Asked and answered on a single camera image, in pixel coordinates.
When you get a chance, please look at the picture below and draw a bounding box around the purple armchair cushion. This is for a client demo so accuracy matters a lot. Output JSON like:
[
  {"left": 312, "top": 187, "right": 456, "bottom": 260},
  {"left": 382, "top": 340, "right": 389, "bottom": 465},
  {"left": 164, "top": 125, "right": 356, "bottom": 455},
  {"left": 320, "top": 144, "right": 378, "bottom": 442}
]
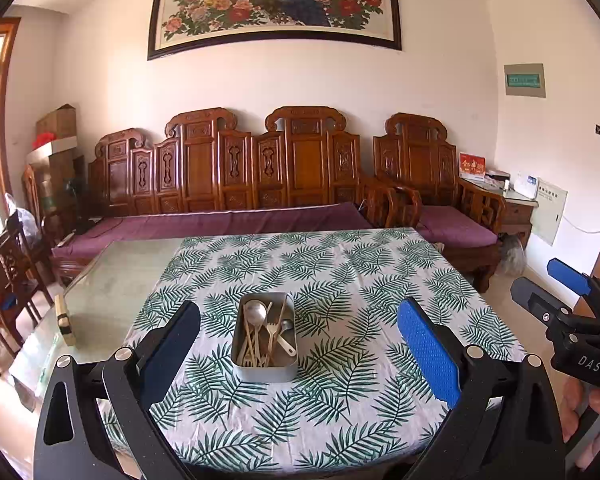
[{"left": 417, "top": 205, "right": 499, "bottom": 246}]

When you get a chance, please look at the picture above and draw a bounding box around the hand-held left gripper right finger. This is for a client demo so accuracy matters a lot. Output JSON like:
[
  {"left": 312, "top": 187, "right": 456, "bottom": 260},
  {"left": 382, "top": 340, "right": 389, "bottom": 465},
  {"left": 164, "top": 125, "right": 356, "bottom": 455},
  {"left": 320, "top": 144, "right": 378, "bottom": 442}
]
[{"left": 397, "top": 297, "right": 567, "bottom": 480}]

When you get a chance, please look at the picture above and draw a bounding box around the long white box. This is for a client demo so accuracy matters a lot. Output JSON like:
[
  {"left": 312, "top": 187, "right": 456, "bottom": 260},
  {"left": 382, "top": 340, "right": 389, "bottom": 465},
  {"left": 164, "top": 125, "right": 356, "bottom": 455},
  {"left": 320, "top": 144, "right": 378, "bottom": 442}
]
[{"left": 32, "top": 136, "right": 78, "bottom": 159}]

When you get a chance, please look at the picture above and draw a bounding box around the cardboard box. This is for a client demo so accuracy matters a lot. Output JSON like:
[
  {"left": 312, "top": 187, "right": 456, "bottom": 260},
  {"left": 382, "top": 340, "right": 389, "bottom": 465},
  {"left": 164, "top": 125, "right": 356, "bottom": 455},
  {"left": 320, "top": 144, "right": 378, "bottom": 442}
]
[{"left": 36, "top": 104, "right": 77, "bottom": 140}]

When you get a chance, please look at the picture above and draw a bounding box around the wooden chopstick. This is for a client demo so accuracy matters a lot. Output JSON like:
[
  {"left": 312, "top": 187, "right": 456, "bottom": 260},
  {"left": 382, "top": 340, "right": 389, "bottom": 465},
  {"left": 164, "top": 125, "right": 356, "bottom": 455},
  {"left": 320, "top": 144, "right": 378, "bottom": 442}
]
[
  {"left": 244, "top": 327, "right": 261, "bottom": 367},
  {"left": 266, "top": 300, "right": 287, "bottom": 362}
]

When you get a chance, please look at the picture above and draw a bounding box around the wooden side table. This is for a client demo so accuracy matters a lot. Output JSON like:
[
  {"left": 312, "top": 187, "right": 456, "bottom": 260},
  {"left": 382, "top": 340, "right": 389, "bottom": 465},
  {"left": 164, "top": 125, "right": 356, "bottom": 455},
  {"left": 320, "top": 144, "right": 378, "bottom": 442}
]
[{"left": 499, "top": 180, "right": 539, "bottom": 249}]

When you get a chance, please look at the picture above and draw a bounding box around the white plastic bag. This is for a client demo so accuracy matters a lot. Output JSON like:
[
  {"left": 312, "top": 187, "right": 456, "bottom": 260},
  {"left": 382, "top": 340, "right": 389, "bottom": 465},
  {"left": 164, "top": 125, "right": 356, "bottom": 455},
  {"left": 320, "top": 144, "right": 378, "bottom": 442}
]
[{"left": 4, "top": 192, "right": 38, "bottom": 241}]

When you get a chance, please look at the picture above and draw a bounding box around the grey green wall panel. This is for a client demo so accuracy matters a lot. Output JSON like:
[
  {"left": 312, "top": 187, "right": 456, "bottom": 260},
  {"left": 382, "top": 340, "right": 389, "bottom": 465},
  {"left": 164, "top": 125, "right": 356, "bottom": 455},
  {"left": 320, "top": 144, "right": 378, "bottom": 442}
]
[{"left": 503, "top": 63, "right": 546, "bottom": 99}]

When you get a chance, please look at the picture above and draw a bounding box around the grey plastic bag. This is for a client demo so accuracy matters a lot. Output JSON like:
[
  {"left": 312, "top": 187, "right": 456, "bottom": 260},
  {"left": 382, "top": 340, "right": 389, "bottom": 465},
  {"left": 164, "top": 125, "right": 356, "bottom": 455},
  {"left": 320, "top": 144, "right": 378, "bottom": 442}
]
[{"left": 500, "top": 235, "right": 529, "bottom": 277}]

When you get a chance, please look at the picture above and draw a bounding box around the large beige spoon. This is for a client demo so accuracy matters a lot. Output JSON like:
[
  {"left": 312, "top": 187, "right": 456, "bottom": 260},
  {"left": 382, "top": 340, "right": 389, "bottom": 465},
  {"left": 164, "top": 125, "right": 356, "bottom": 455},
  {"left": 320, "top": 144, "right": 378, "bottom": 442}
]
[{"left": 244, "top": 300, "right": 267, "bottom": 363}]

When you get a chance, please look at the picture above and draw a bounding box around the carved wooden sofa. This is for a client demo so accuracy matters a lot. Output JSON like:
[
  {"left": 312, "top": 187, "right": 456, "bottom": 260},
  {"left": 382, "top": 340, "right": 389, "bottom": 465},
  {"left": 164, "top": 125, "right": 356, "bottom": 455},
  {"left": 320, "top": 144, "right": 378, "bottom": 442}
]
[{"left": 52, "top": 106, "right": 381, "bottom": 283}]

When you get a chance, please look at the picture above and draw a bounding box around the white wall distribution box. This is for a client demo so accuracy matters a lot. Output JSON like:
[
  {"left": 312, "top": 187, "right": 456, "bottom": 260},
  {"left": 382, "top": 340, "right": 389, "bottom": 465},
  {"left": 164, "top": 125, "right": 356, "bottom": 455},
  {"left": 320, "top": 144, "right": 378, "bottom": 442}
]
[{"left": 530, "top": 177, "right": 569, "bottom": 247}]

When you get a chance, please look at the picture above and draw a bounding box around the framed peacock flower painting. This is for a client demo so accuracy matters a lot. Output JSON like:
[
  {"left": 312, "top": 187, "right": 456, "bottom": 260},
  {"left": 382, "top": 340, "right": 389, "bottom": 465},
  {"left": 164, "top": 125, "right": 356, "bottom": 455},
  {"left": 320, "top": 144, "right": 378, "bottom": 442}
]
[{"left": 147, "top": 0, "right": 403, "bottom": 61}]

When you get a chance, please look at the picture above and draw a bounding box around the red box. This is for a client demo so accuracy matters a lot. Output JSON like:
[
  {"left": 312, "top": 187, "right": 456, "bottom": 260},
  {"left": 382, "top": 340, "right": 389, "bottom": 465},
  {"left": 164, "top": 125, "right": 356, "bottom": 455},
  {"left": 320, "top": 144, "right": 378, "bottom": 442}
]
[{"left": 459, "top": 152, "right": 487, "bottom": 183}]

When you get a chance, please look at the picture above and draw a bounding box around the wooden block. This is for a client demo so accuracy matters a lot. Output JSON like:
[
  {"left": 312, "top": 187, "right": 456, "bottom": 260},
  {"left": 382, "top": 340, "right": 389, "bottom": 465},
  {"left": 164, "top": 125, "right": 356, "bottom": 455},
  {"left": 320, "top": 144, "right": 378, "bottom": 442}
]
[{"left": 54, "top": 294, "right": 77, "bottom": 347}]

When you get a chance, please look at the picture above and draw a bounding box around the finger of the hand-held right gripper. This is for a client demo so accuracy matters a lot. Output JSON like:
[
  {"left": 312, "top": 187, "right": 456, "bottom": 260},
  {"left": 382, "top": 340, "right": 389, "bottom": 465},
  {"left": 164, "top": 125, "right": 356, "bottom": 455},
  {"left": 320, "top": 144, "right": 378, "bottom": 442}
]
[
  {"left": 547, "top": 258, "right": 597, "bottom": 298},
  {"left": 510, "top": 277, "right": 569, "bottom": 329}
]

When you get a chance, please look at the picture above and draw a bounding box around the rectangular metal tray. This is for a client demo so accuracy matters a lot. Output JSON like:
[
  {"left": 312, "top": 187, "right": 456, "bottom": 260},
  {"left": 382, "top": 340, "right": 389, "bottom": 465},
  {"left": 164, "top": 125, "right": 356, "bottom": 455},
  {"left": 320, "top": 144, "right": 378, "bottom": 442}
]
[{"left": 231, "top": 292, "right": 301, "bottom": 384}]

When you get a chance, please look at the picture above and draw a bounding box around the carved wooden armchair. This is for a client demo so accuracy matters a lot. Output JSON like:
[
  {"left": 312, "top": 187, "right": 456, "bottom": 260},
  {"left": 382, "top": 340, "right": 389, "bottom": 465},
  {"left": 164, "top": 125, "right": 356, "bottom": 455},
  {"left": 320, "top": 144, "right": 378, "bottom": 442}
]
[{"left": 372, "top": 112, "right": 507, "bottom": 294}]

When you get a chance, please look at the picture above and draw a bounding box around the green leaf print tablecloth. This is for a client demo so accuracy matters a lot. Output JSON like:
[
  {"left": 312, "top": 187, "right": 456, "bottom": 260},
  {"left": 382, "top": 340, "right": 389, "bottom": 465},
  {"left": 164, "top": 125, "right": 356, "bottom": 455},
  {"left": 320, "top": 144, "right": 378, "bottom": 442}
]
[{"left": 100, "top": 227, "right": 529, "bottom": 472}]

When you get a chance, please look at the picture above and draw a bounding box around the wooden dining chair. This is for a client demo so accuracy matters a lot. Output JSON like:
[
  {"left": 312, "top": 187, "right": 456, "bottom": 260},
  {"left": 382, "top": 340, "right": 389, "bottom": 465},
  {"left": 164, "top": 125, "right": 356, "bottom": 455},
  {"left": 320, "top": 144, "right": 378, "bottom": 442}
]
[
  {"left": 4, "top": 210, "right": 56, "bottom": 287},
  {"left": 0, "top": 232, "right": 41, "bottom": 377}
]

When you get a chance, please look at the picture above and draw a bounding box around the wooden door frame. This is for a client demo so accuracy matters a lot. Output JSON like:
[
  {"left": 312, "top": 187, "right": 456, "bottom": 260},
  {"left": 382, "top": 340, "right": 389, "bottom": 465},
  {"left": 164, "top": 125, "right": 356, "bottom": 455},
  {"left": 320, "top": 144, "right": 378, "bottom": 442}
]
[{"left": 0, "top": 17, "right": 23, "bottom": 213}]

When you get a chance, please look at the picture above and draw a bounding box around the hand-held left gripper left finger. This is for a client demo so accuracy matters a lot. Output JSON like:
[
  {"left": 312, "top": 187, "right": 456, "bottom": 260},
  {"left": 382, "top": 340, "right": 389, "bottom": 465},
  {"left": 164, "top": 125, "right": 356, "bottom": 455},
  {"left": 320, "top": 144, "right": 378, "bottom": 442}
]
[{"left": 34, "top": 300, "right": 202, "bottom": 480}]

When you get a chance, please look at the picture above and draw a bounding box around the white desk phone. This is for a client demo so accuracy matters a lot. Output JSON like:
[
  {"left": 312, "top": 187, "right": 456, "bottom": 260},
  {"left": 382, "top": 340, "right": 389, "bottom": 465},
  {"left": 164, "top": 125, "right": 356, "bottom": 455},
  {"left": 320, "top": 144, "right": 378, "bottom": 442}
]
[{"left": 512, "top": 172, "right": 540, "bottom": 195}]

